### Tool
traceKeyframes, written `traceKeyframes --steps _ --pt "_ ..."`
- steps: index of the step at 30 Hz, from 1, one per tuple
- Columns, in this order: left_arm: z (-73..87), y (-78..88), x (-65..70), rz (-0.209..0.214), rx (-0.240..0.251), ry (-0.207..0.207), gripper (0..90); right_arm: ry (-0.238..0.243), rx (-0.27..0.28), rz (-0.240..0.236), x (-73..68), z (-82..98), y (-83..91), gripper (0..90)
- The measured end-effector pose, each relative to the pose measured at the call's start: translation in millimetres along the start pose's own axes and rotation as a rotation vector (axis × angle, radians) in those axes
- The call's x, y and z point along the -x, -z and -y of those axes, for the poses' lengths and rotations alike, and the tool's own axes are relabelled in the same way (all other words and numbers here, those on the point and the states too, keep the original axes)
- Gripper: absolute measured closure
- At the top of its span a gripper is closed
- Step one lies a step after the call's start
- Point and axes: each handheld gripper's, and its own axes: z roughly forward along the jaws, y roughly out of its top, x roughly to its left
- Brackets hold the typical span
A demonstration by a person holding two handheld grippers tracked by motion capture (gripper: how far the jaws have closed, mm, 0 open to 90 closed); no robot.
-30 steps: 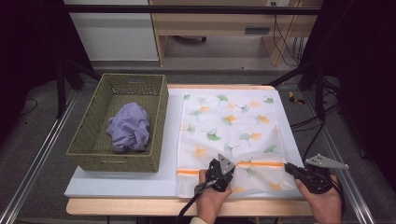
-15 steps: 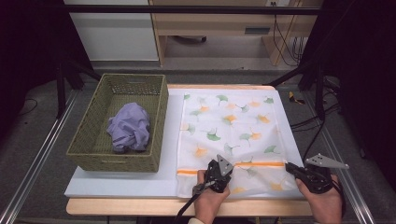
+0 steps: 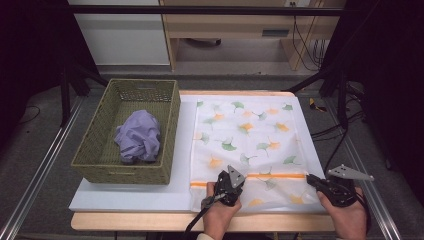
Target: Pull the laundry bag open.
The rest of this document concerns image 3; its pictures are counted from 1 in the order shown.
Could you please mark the white cabinet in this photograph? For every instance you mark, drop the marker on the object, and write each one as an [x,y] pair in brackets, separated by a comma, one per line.
[123,40]

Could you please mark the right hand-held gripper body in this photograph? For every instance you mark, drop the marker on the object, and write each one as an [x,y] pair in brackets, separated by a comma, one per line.
[340,195]

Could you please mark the aluminium rail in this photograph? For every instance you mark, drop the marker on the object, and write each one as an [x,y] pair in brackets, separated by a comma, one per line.
[40,166]
[373,186]

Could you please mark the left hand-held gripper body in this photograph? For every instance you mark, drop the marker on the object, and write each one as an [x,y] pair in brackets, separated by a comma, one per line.
[226,195]

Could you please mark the person's left hand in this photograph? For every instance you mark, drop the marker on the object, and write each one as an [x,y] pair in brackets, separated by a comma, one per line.
[218,220]

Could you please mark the purple cloth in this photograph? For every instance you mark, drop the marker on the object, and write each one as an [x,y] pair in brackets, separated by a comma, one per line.
[138,136]

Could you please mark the green woven basket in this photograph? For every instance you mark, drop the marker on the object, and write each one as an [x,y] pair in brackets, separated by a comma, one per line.
[100,166]

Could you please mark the white board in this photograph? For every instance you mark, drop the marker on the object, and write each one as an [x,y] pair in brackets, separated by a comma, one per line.
[180,196]

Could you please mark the black metal stand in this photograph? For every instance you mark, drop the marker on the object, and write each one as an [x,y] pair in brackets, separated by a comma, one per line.
[65,96]
[341,100]

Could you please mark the black horizontal bar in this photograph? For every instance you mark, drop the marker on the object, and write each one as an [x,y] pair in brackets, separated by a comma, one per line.
[200,10]

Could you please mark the yellow and black tool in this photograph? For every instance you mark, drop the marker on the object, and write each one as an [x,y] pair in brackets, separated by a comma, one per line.
[315,106]

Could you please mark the white leaf-print laundry bag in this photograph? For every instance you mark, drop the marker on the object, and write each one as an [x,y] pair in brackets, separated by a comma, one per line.
[253,140]

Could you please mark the person's right hand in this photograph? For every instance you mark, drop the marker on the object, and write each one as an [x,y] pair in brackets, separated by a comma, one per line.
[350,221]

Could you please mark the black curtain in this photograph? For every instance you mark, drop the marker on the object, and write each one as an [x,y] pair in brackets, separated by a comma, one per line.
[30,50]
[393,83]

